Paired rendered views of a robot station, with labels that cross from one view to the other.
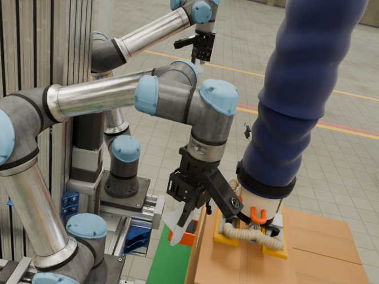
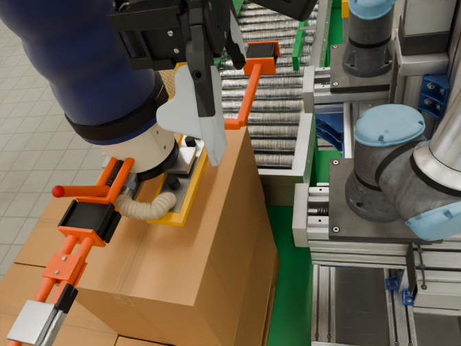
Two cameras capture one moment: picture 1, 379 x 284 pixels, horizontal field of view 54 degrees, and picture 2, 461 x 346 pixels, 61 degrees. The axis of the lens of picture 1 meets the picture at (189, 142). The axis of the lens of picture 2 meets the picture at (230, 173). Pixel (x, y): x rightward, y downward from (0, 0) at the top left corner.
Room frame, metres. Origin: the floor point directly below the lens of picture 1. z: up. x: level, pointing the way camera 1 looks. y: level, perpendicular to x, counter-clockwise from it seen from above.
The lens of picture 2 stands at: (1.89, 0.17, 1.79)
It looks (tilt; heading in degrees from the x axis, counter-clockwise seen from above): 48 degrees down; 204
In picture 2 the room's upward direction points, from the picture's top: 18 degrees counter-clockwise
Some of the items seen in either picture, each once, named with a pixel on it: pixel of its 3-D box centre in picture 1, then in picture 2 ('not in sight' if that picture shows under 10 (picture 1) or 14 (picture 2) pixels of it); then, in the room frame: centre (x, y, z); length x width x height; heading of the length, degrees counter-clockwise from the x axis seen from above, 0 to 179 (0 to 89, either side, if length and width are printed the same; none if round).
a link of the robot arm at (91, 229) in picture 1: (85, 239); (371, 8); (0.83, 0.24, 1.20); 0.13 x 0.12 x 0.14; 175
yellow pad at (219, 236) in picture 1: (229, 212); (184, 164); (1.27, -0.23, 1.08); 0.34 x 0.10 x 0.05; 176
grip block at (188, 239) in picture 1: (183, 230); (261, 58); (0.98, -0.04, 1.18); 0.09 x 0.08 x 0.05; 86
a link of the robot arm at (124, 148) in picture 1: (124, 154); (388, 144); (1.33, 0.25, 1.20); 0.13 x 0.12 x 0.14; 27
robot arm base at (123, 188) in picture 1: (122, 178); (381, 180); (1.33, 0.25, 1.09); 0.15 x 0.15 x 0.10
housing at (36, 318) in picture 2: not in sight; (38, 325); (1.73, -0.35, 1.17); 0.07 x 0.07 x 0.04; 86
